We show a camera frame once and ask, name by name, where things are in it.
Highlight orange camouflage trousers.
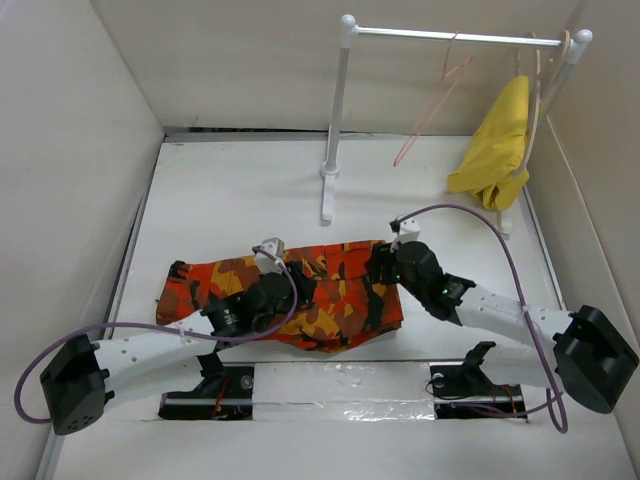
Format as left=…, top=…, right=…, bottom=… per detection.
left=156, top=240, right=403, bottom=353

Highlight pink wire hanger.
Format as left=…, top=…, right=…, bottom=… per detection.
left=393, top=31, right=474, bottom=167

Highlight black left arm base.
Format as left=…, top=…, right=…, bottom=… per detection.
left=158, top=363, right=255, bottom=421

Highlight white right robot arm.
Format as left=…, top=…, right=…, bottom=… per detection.
left=366, top=241, right=639, bottom=414

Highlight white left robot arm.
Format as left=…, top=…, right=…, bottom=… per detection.
left=40, top=262, right=317, bottom=436

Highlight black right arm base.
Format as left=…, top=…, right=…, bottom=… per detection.
left=425, top=362, right=526, bottom=420

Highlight wooden hanger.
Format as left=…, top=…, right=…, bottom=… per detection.
left=511, top=30, right=571, bottom=177

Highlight yellow garment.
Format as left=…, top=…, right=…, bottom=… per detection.
left=447, top=75, right=529, bottom=211

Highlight white clothes rack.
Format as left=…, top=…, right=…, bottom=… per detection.
left=320, top=14, right=594, bottom=226

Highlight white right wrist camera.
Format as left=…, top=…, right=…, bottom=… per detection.
left=390, top=216, right=421, bottom=252

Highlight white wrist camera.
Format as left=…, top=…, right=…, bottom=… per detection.
left=252, top=237, right=285, bottom=275
left=390, top=216, right=421, bottom=252

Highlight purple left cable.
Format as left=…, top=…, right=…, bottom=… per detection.
left=13, top=244, right=300, bottom=425

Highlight purple cable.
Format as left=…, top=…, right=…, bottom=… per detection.
left=399, top=203, right=569, bottom=435
left=13, top=244, right=300, bottom=425

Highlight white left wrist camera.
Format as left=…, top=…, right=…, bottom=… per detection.
left=252, top=237, right=285, bottom=275

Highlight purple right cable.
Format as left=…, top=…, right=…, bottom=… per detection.
left=399, top=203, right=569, bottom=435

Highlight aluminium frame rail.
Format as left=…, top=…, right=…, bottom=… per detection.
left=34, top=430, right=62, bottom=480

